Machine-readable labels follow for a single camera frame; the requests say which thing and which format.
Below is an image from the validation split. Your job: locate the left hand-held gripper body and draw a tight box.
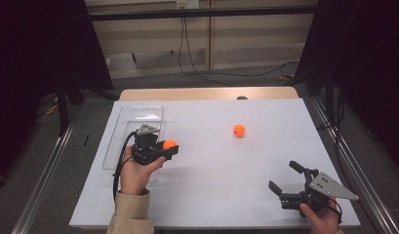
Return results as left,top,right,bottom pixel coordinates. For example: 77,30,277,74
132,123,166,166

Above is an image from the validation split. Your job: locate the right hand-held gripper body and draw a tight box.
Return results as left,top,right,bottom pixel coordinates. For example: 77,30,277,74
279,168,360,218

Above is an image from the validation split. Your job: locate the clear plastic container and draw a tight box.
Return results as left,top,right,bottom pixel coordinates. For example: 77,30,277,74
101,105,167,187

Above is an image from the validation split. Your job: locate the person's left hand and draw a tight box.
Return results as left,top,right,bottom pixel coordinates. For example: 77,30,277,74
119,145,167,196

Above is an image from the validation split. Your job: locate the person's right hand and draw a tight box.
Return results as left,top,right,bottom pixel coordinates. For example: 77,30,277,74
299,198,341,234

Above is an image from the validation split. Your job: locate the white table cover board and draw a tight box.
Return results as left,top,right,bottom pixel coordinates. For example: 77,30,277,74
68,97,362,228

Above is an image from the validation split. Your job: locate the wooden table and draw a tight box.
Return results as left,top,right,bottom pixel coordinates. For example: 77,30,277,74
118,86,299,101

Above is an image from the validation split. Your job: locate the black metal stand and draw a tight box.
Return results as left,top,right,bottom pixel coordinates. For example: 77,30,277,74
55,76,88,137

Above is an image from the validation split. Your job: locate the black curtain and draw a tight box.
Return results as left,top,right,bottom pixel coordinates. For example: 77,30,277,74
294,0,399,172
0,0,115,188

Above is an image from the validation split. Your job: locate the black horizontal bar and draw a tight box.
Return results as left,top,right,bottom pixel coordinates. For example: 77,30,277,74
88,5,318,22

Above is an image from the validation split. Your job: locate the right hand-held gripper black cable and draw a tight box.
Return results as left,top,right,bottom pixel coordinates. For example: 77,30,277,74
327,197,344,226

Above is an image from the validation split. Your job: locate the hand-held gripper black cable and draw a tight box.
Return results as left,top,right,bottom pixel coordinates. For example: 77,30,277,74
112,131,139,203
327,197,344,226

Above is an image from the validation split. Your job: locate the aluminium rail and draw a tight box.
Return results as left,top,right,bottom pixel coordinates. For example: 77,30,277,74
10,110,82,234
308,97,399,234

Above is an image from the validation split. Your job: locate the left hand-held gripper black cable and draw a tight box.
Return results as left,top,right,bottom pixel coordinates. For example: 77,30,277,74
112,131,139,203

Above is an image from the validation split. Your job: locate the bundle of black floor cables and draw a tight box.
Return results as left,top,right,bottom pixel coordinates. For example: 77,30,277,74
317,87,352,184

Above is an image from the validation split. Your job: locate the black hanging cable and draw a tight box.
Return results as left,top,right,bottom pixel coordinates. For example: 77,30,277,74
182,18,300,78
178,18,233,88

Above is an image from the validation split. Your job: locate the yellow cable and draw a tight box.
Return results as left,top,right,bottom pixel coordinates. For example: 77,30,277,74
40,94,60,116

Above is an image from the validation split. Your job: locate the white wall socket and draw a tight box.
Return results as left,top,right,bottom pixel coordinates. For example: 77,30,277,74
176,0,200,10

